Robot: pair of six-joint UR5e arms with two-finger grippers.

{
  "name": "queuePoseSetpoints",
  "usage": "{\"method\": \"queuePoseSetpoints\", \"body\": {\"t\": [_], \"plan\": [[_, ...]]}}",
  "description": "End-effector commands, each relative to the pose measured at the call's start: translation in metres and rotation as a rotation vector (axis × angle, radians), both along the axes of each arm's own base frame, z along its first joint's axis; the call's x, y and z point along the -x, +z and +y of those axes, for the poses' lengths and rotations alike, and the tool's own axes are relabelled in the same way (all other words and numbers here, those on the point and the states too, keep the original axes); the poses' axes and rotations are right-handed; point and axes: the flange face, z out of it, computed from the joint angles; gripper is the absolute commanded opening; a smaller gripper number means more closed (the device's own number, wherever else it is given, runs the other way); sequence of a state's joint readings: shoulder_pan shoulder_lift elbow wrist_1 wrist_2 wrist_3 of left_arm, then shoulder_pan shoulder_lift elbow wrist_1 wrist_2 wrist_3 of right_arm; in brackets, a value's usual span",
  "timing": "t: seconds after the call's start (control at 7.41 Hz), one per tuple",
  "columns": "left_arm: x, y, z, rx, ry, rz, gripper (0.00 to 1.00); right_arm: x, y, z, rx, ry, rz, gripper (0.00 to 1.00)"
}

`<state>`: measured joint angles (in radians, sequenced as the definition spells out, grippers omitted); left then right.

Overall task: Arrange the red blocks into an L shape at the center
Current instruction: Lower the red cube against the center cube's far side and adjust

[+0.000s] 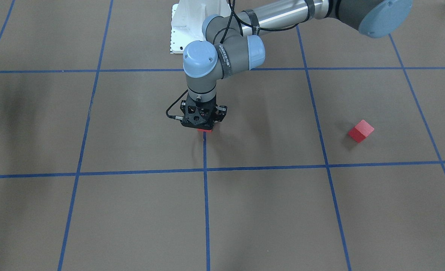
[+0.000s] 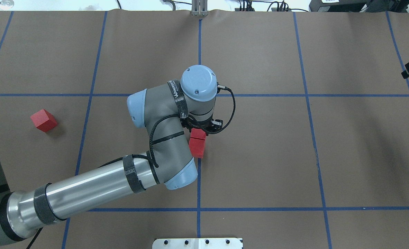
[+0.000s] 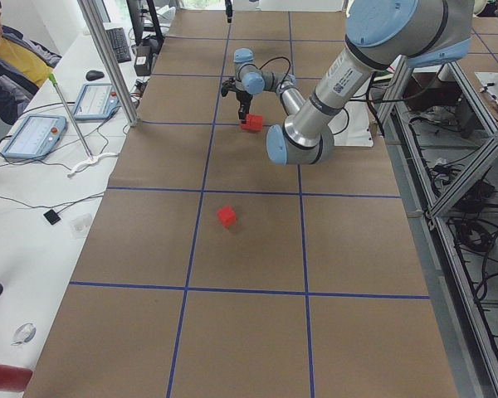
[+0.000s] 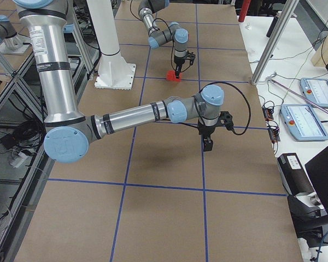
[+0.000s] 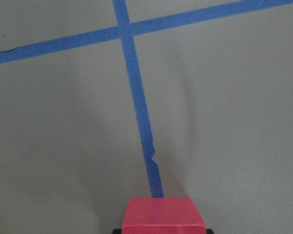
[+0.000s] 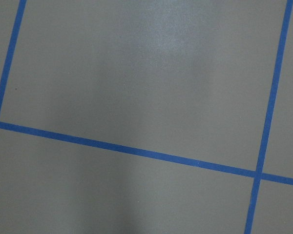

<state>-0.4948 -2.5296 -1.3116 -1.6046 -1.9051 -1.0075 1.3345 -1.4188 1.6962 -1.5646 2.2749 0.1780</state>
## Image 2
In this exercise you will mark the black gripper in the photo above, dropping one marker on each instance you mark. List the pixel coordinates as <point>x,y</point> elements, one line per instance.
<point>194,125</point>

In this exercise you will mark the red wooden block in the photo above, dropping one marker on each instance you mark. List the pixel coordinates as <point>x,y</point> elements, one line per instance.
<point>197,147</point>

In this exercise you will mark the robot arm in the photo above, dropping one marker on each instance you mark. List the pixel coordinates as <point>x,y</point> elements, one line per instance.
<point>164,111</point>

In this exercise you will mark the round metal disc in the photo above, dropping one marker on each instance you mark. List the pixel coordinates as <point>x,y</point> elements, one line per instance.
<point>6,4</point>

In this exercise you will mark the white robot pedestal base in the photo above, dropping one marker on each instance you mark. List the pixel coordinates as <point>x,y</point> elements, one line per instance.
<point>198,243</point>

